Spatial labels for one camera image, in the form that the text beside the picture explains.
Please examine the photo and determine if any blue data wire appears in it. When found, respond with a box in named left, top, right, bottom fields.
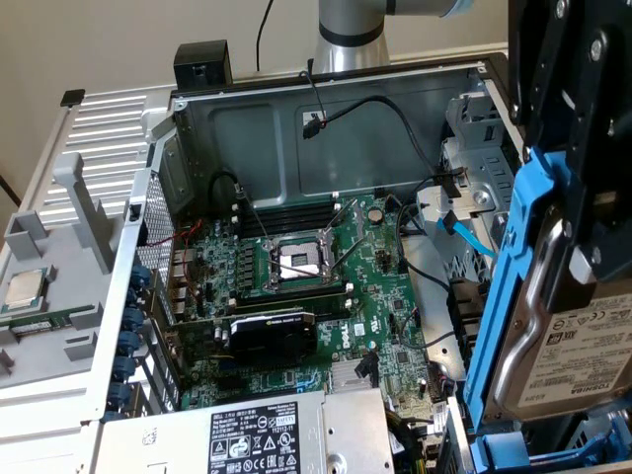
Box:
left=435, top=209, right=499, bottom=259

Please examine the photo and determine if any silver hard disk blue carrier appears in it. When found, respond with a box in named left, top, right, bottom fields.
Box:
left=462, top=146, right=632, bottom=435

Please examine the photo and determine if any empty blue disk carrier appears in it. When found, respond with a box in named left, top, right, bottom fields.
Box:
left=468, top=414, right=632, bottom=468

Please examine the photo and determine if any disk bay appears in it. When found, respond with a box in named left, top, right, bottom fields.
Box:
left=443, top=379, right=632, bottom=470

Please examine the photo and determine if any locking lever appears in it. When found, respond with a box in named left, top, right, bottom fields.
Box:
left=235, top=183, right=272, bottom=244
left=325, top=197, right=360, bottom=237

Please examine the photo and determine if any green Dell motherboard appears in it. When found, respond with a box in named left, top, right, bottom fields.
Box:
left=167, top=193, right=458, bottom=426

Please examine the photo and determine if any black RAM slot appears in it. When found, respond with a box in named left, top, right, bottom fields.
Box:
left=230, top=206, right=342, bottom=228
left=230, top=193, right=342, bottom=214
left=315, top=300, right=355, bottom=321
left=239, top=204, right=340, bottom=222
left=239, top=216, right=340, bottom=236

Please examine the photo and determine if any open grey PC case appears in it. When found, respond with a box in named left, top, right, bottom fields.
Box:
left=81, top=51, right=632, bottom=474

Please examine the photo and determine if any CPU socket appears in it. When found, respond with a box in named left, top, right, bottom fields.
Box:
left=261, top=231, right=345, bottom=295

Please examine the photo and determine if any silver finned heatsink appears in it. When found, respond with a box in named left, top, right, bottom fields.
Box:
left=329, top=358, right=382, bottom=395

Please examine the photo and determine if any black graphics card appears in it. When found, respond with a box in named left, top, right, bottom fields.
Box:
left=165, top=308, right=321, bottom=369

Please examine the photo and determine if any grey plastic parts rack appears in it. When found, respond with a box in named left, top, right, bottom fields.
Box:
left=0, top=151, right=130, bottom=389

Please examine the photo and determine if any grey power supply unit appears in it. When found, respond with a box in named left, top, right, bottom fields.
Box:
left=96, top=387, right=396, bottom=474

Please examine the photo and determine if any green RAM stick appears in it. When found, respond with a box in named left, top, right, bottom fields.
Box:
left=0, top=308, right=99, bottom=342

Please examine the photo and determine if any silver CPU chip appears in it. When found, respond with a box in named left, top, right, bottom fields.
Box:
left=0, top=269, right=56, bottom=316

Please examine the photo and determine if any thin red black wire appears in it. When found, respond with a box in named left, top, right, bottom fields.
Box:
left=299, top=70, right=330, bottom=128

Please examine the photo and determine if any black wire with connector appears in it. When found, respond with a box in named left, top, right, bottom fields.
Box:
left=300, top=96, right=468, bottom=198

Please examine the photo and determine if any thin black wall cable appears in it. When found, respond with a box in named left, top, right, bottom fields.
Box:
left=255, top=0, right=276, bottom=70

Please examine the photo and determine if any black looped wire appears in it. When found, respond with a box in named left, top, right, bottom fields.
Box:
left=208, top=169, right=249, bottom=211

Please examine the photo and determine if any black data wire angled plug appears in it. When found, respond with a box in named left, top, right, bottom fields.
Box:
left=354, top=349, right=381, bottom=389

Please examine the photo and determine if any black box-shaped bracket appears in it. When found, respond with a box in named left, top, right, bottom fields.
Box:
left=173, top=39, right=234, bottom=91

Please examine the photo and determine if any yellow black wire bundle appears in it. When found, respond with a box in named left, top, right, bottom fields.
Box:
left=386, top=412, right=431, bottom=474

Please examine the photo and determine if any dark floor cable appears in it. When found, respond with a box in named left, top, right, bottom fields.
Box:
left=0, top=172, right=21, bottom=208

